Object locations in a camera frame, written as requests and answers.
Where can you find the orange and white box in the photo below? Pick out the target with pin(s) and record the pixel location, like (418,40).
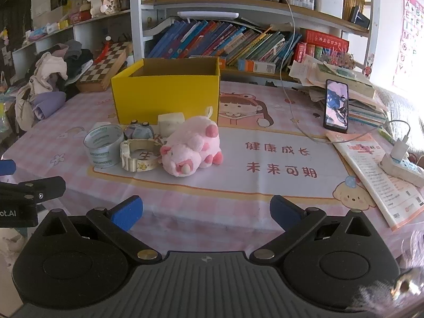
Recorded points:
(256,67)

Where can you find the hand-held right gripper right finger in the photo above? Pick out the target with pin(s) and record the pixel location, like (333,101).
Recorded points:
(284,212)

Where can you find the white foam cube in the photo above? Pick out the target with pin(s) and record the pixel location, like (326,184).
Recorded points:
(169,122)

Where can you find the blue-grey twin-capped toy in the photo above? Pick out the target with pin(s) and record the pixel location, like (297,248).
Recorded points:
(140,132)

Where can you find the clear tape roll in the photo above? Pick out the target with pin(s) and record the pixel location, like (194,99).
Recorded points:
(99,152)

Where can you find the alphabet wall poster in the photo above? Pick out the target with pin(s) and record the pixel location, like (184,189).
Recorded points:
(410,39)

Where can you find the pile of papers and books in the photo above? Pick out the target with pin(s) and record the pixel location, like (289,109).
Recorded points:
(361,89)

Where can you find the pink plush pig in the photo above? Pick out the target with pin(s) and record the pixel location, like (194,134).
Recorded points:
(188,145)

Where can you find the row of colourful books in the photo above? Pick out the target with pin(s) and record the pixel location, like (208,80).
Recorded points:
(215,43)

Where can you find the black smartphone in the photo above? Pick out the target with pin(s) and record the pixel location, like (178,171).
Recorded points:
(336,106)

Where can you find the wooden chessboard box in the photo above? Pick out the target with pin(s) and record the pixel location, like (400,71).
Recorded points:
(102,66)

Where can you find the white plugged charger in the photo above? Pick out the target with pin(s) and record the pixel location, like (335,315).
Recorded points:
(398,152)

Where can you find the white bookshelf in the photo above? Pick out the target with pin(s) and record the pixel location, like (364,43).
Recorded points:
(136,23)

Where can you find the white pen holder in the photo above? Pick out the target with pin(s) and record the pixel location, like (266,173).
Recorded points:
(328,5)

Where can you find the printed booklet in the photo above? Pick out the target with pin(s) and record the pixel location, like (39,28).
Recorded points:
(374,179)

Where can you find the pile of clothes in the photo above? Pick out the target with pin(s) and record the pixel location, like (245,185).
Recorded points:
(49,79)

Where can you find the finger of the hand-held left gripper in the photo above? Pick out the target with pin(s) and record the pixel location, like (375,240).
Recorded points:
(7,167)
(46,187)

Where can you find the white light bar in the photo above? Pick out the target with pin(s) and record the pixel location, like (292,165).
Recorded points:
(207,15)

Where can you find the yellow cardboard box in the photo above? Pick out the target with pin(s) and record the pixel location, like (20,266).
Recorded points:
(165,99)

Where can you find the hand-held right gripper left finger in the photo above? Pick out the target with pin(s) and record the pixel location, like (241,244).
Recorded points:
(127,213)

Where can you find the red book box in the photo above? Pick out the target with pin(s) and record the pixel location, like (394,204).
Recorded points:
(326,39)

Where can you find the white power strip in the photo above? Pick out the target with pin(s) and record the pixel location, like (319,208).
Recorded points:
(405,174)

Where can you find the pink printed table mat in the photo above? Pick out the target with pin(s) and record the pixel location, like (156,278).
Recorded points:
(265,172)

